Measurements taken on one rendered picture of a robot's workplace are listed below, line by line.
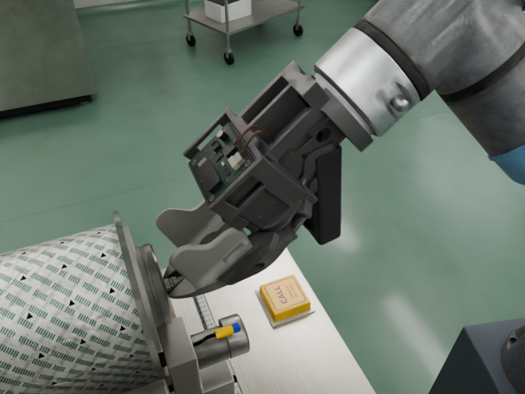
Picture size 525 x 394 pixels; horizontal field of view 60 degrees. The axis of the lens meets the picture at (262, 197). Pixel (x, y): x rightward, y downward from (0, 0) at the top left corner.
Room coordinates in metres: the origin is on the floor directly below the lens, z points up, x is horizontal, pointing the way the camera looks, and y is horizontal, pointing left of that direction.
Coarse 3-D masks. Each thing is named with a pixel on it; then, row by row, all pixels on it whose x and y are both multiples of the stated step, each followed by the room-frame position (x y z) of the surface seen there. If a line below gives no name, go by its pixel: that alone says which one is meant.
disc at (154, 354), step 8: (120, 224) 0.26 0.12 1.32; (120, 232) 0.25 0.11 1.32; (120, 240) 0.24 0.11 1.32; (128, 256) 0.23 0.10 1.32; (128, 264) 0.22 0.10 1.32; (128, 272) 0.22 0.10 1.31; (136, 280) 0.22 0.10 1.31; (136, 288) 0.21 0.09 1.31; (136, 296) 0.21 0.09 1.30; (136, 304) 0.20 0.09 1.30; (144, 312) 0.20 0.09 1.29; (144, 320) 0.19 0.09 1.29; (144, 328) 0.19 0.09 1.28; (152, 344) 0.19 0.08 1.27; (152, 352) 0.19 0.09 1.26; (152, 360) 0.18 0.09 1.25; (160, 368) 0.19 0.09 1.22
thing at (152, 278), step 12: (144, 252) 0.27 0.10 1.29; (144, 264) 0.25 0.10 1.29; (156, 264) 0.25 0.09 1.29; (144, 276) 0.24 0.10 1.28; (156, 276) 0.24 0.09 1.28; (156, 288) 0.23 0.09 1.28; (156, 300) 0.23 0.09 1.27; (168, 300) 0.23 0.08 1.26; (156, 312) 0.22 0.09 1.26; (168, 312) 0.23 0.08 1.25; (156, 324) 0.22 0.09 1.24
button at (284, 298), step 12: (288, 276) 0.53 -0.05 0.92; (264, 288) 0.50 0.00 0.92; (276, 288) 0.50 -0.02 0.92; (288, 288) 0.50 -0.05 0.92; (300, 288) 0.50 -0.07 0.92; (264, 300) 0.49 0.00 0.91; (276, 300) 0.47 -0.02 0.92; (288, 300) 0.47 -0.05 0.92; (300, 300) 0.47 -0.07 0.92; (276, 312) 0.45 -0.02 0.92; (288, 312) 0.45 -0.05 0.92; (300, 312) 0.46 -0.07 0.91
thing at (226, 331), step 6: (234, 324) 0.23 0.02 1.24; (216, 330) 0.22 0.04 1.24; (222, 330) 0.22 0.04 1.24; (228, 330) 0.22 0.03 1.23; (234, 330) 0.22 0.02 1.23; (240, 330) 0.22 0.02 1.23; (210, 336) 0.22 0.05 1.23; (216, 336) 0.22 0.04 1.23; (222, 336) 0.22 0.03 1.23; (198, 342) 0.23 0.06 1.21
